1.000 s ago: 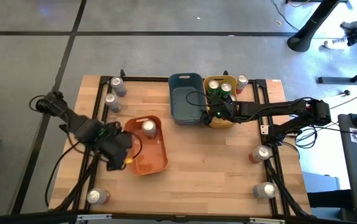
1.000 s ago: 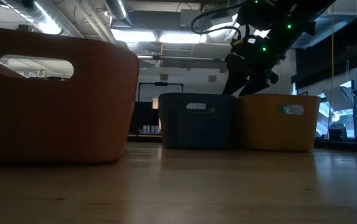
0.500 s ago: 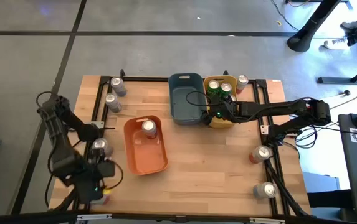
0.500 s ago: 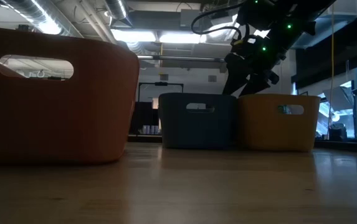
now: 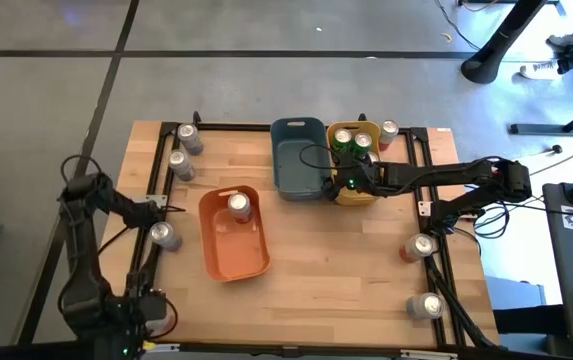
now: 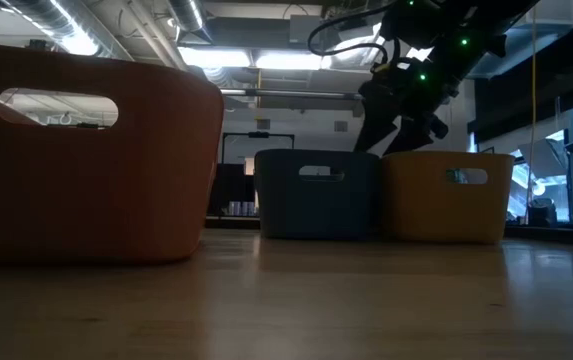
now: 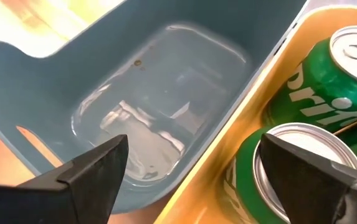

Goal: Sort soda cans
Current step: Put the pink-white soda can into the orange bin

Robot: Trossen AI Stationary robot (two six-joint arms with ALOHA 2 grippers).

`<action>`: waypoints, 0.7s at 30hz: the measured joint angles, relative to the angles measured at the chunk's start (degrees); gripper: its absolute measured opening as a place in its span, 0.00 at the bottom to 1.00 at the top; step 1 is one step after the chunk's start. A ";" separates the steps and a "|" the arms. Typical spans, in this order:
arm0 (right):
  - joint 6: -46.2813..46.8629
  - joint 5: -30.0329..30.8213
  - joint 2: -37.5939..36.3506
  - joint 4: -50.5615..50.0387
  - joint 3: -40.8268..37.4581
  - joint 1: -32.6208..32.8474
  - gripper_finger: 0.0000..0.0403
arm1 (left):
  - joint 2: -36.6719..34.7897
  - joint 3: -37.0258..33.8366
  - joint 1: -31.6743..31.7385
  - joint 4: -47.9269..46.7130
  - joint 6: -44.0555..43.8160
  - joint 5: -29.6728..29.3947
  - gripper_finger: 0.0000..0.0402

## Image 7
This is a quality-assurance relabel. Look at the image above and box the blue plastic bin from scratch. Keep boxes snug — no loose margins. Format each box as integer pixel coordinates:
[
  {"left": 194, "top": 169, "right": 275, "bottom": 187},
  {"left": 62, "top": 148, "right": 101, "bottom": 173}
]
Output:
[{"left": 0, "top": 0, "right": 308, "bottom": 214}]

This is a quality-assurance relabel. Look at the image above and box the yellow plastic bin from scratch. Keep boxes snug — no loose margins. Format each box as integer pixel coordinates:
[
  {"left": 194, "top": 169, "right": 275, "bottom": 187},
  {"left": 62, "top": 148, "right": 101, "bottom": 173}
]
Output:
[{"left": 155, "top": 4, "right": 357, "bottom": 224}]

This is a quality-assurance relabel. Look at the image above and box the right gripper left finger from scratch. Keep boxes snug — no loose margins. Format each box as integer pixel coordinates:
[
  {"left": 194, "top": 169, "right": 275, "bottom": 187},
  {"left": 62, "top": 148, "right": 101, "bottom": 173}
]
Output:
[{"left": 0, "top": 134, "right": 130, "bottom": 224}]

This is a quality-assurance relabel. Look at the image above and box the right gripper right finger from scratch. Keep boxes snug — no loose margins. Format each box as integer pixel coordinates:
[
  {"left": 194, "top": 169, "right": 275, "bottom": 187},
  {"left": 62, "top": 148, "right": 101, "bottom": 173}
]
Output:
[{"left": 259, "top": 133, "right": 357, "bottom": 224}]

